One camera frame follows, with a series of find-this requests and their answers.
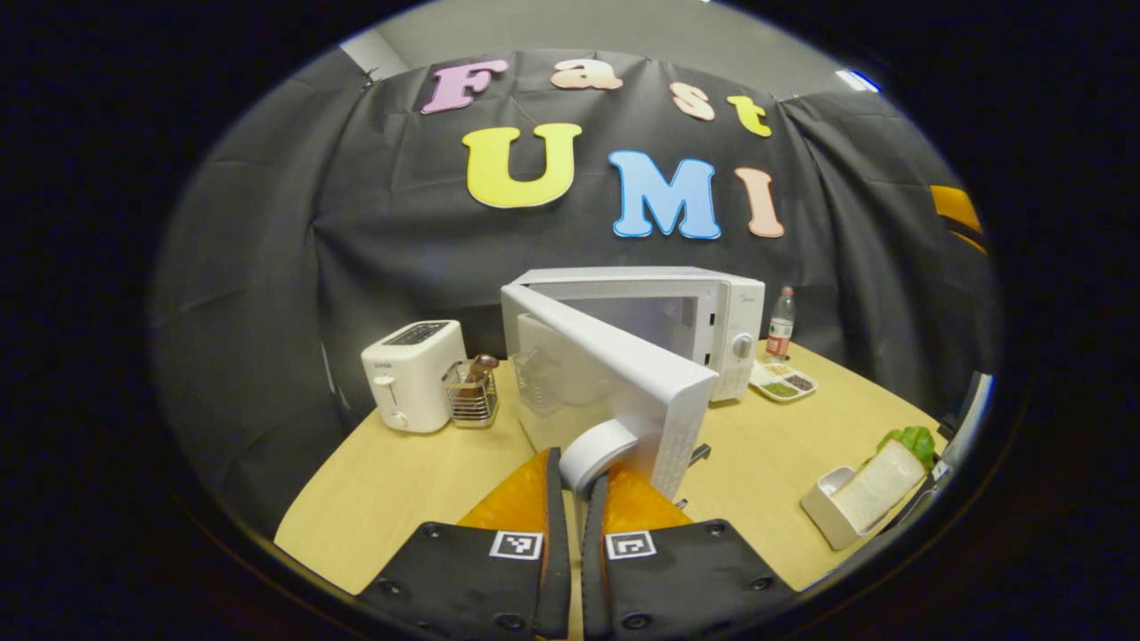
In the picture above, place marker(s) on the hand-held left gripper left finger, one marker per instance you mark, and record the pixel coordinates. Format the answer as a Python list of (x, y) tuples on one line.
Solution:
[(554, 534)]

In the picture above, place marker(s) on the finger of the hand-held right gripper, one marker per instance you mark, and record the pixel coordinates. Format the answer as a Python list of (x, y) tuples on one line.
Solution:
[(953, 206)]

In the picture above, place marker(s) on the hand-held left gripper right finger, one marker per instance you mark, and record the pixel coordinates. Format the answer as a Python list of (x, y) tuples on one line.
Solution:
[(595, 552)]

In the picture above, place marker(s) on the white microwave oven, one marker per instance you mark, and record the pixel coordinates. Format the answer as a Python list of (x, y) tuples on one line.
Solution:
[(650, 392)]

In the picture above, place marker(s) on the lettuce sandwich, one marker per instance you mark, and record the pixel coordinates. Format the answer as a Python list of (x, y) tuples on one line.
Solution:
[(877, 490)]

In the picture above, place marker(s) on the small ceiling light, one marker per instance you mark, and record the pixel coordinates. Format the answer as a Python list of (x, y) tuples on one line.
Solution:
[(857, 80)]

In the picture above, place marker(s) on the clear bottle with red label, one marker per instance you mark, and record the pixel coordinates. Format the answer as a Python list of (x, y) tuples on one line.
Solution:
[(781, 325)]

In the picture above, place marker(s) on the white toaster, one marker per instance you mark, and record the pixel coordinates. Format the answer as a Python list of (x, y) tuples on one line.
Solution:
[(410, 378)]

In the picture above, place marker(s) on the white sandwich holder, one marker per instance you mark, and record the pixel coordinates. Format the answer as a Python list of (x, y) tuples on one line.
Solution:
[(824, 512)]

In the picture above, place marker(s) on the white divided plate of beans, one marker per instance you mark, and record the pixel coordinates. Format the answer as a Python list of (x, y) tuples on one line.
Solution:
[(784, 381)]

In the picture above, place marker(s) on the black backdrop cloth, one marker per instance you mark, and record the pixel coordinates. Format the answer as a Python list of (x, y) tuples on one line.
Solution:
[(267, 267)]

